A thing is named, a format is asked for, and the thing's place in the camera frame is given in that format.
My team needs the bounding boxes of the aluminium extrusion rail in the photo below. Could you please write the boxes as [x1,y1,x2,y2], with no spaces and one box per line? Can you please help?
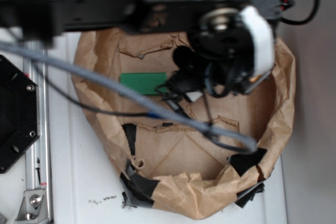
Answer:
[23,40,54,224]

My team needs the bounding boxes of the green rectangular block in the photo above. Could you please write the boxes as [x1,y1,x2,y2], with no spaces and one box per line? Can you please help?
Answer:
[120,72,167,96]

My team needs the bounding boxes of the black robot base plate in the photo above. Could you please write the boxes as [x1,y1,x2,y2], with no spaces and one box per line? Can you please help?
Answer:
[1,55,39,174]

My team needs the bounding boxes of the thin black cable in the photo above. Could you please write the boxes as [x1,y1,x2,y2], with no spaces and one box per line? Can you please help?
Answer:
[31,58,253,154]

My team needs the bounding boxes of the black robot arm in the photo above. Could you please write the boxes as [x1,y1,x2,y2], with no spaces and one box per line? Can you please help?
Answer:
[1,0,290,100]

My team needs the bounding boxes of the metal corner bracket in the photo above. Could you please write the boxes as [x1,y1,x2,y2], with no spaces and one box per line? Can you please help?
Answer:
[15,189,50,224]

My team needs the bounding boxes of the black gripper white cap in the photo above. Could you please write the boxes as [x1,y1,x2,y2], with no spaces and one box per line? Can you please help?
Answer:
[157,5,275,102]

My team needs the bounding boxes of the white tray board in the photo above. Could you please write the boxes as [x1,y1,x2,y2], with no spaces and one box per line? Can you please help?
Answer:
[45,31,288,224]

